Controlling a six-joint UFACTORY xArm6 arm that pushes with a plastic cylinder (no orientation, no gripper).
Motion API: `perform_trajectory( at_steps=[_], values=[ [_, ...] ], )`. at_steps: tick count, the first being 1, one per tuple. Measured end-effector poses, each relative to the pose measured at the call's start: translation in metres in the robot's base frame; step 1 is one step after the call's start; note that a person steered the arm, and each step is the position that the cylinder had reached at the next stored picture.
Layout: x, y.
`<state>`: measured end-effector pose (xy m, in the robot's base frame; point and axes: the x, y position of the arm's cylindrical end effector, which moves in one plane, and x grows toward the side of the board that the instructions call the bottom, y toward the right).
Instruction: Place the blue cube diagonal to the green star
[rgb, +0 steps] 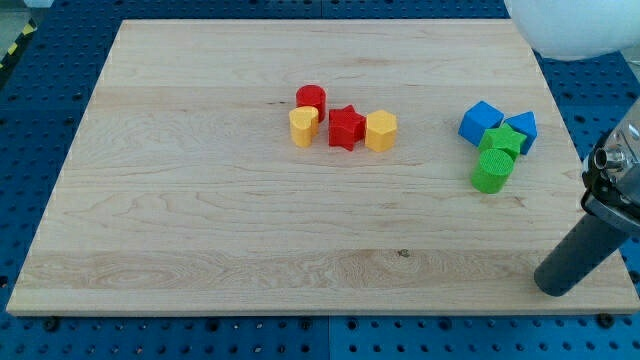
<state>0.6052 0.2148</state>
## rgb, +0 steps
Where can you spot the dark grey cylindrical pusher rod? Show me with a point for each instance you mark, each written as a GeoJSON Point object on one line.
{"type": "Point", "coordinates": [582, 249]}

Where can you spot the blue pentagon block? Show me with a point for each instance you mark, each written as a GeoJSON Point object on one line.
{"type": "Point", "coordinates": [525, 123]}

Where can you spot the yellow hexagon block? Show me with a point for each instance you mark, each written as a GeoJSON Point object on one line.
{"type": "Point", "coordinates": [381, 130]}

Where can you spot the green cylinder block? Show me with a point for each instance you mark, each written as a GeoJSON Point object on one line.
{"type": "Point", "coordinates": [492, 170]}

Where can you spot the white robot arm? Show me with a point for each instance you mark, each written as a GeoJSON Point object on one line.
{"type": "Point", "coordinates": [569, 30]}

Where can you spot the green star block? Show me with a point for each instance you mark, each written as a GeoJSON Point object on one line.
{"type": "Point", "coordinates": [503, 138]}

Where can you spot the blue cube block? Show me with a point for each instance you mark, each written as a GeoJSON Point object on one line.
{"type": "Point", "coordinates": [477, 119]}

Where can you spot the red star block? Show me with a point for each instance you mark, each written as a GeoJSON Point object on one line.
{"type": "Point", "coordinates": [346, 127]}

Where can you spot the wooden board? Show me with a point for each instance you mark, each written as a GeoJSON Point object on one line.
{"type": "Point", "coordinates": [183, 193]}

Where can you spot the yellow heart block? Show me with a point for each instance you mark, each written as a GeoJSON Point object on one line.
{"type": "Point", "coordinates": [304, 125]}

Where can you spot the red cylinder block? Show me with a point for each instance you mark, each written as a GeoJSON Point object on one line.
{"type": "Point", "coordinates": [312, 95]}

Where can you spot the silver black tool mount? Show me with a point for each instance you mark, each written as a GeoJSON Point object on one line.
{"type": "Point", "coordinates": [611, 175]}

